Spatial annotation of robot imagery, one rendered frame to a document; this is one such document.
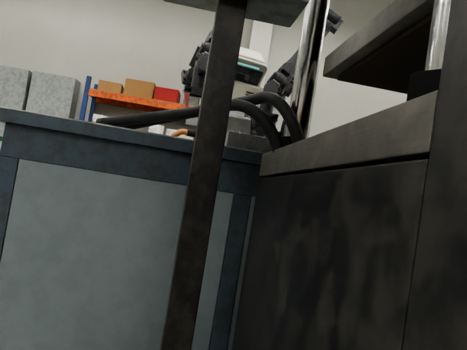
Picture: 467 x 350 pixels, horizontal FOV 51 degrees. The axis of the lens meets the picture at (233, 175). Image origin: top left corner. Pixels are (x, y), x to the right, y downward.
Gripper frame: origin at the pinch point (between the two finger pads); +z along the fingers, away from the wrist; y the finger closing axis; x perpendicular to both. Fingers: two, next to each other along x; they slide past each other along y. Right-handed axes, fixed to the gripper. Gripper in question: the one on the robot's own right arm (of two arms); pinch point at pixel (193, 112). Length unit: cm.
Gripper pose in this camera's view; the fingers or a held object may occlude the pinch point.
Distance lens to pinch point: 185.5
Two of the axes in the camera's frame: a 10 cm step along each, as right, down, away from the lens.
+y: 9.8, 1.7, 1.2
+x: -1.2, 0.1, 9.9
